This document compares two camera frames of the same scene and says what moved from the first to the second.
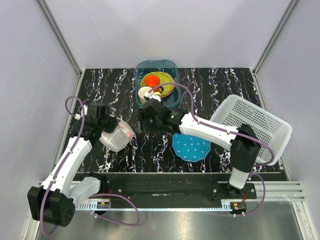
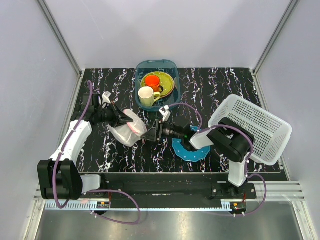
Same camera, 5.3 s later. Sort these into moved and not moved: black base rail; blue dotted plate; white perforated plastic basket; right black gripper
Moved: right black gripper
Not moved: white perforated plastic basket; blue dotted plate; black base rail
